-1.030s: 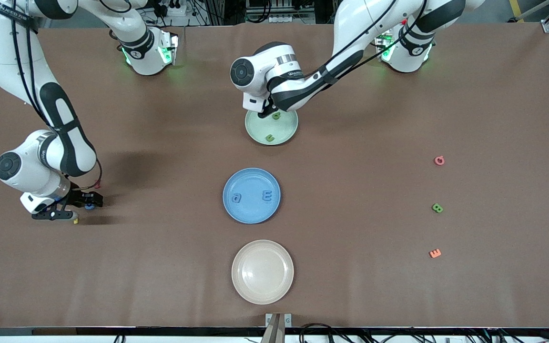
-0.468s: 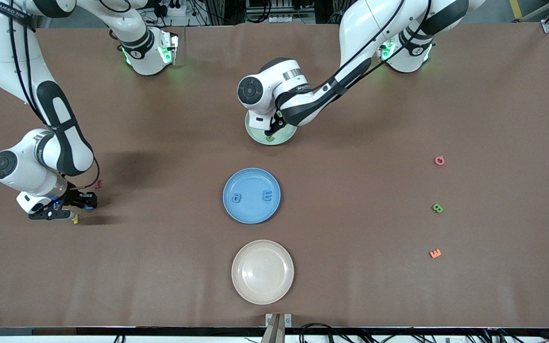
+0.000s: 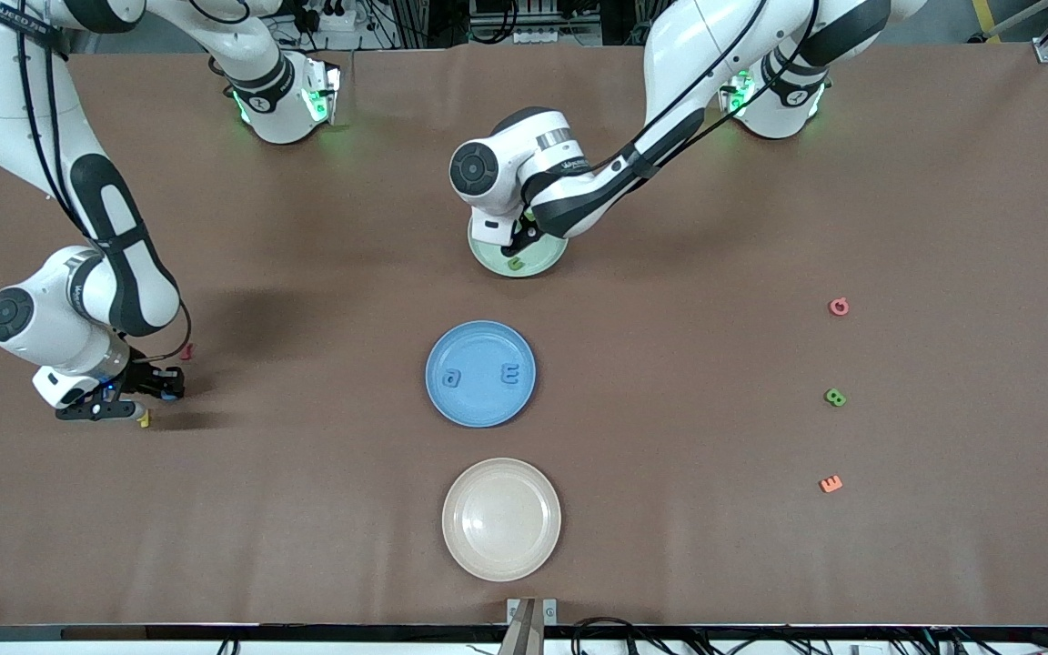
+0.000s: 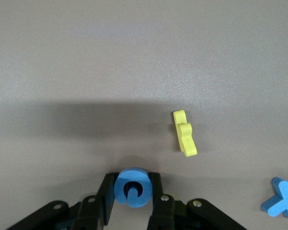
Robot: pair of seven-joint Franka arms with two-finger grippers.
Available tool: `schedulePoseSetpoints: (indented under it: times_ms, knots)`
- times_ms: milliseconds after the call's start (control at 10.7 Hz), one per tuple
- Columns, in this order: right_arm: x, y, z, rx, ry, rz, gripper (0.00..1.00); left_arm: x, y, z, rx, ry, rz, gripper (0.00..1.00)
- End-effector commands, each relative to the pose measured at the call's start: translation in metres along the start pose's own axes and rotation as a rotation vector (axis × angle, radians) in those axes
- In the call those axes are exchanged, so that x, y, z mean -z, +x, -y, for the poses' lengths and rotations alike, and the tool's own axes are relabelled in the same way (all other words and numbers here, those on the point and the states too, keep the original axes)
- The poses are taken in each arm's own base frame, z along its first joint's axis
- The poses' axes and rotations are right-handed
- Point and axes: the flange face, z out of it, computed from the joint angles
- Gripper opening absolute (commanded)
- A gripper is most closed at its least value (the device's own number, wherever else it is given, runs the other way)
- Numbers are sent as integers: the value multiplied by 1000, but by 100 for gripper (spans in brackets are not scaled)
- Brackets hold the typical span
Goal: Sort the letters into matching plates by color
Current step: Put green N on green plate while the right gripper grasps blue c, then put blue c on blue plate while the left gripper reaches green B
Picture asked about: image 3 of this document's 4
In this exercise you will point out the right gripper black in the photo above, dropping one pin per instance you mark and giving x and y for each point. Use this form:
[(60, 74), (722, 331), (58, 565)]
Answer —
[(144, 377)]

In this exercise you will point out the blue foam letter Q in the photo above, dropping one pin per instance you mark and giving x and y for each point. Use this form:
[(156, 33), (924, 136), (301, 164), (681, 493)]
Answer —
[(453, 377)]

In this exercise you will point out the blue foam letter E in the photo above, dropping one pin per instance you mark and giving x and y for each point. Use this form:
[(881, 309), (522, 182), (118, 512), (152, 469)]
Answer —
[(510, 373)]

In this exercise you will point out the green foam letter B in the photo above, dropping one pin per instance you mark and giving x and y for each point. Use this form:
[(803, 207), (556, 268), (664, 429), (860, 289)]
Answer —
[(835, 397)]

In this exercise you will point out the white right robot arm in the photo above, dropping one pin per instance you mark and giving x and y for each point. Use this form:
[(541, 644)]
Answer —
[(51, 327)]

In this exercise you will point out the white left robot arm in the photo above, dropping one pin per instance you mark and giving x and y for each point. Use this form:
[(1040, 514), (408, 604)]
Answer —
[(510, 136)]

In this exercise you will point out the blue plate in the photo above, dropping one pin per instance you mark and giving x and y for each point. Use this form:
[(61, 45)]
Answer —
[(480, 400)]

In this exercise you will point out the beige plate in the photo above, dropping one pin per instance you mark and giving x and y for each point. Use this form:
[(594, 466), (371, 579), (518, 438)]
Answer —
[(501, 519)]

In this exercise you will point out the pale green plate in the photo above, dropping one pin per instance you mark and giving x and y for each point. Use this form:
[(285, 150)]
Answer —
[(547, 259)]

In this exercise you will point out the white power strip with plugs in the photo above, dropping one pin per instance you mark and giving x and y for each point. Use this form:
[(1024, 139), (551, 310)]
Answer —
[(342, 20)]

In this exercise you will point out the long white power strip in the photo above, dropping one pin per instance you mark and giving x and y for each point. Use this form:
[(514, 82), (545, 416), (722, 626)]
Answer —
[(542, 36)]

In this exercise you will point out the orange foam letter E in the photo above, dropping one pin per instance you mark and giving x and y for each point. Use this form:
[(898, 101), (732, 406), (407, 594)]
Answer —
[(831, 484)]

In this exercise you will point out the pink foam letter Q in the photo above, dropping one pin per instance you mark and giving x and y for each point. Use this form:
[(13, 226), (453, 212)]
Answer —
[(839, 307)]

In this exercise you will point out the grey metal bracket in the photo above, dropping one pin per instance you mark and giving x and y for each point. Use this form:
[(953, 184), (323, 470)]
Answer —
[(549, 611)]

